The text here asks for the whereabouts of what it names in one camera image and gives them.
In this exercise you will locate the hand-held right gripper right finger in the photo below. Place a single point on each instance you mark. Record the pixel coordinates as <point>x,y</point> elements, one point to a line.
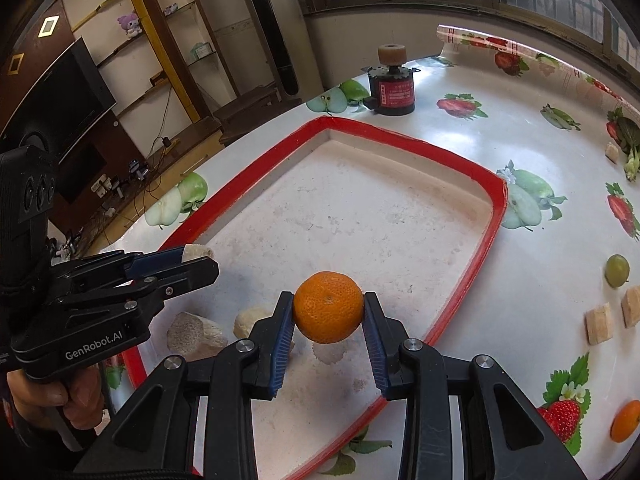
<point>376,345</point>

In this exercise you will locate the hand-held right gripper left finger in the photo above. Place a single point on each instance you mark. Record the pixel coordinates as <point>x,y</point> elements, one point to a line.
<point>282,340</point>

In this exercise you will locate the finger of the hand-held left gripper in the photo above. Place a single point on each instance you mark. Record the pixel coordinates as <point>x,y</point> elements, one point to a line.
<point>150,260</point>
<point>190,272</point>

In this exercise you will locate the orange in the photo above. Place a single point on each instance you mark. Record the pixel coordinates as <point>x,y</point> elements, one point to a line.
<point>327,307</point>
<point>627,422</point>

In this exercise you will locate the red-rimmed white tray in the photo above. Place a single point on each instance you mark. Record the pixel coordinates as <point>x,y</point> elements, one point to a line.
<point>375,220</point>

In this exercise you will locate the beige porous cube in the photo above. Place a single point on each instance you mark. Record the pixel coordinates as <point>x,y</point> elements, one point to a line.
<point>599,324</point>
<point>631,307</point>

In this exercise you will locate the person's left hand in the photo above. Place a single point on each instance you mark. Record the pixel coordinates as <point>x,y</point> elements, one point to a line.
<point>85,395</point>

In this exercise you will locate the large beige porous chunk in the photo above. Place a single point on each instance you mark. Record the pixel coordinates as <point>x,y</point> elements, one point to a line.
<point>195,335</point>

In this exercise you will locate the fruit print tablecloth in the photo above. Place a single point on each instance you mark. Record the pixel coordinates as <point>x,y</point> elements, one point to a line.
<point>540,285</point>

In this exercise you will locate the small brown box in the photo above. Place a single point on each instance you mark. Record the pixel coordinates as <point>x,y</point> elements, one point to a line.
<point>158,79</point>

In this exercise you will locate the black television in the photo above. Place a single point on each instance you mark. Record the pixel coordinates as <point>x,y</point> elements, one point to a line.
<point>60,100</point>

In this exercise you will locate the white box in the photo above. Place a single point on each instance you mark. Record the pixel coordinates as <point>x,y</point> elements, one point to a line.
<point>200,51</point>

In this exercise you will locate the wooden shelf unit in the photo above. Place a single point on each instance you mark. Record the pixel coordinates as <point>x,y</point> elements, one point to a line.
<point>155,35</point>

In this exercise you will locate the purple plush toy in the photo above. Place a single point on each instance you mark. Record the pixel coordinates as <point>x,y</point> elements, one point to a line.
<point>130,24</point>

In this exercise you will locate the black motor with red label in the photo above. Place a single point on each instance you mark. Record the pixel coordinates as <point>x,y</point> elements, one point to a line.
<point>395,97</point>

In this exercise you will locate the green grape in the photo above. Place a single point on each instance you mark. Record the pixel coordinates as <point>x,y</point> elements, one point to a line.
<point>616,270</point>

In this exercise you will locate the tower air conditioner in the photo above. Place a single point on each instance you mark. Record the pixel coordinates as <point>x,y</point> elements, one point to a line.
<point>270,25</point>

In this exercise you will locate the small beige porous chunk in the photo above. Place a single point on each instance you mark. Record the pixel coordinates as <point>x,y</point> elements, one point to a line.
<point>612,152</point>

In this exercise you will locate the leafy green vegetable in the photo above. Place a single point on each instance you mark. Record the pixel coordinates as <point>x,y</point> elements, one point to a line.
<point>631,152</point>

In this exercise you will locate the square wall switch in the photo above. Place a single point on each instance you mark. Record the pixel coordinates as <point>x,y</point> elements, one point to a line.
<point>49,27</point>
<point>16,63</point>

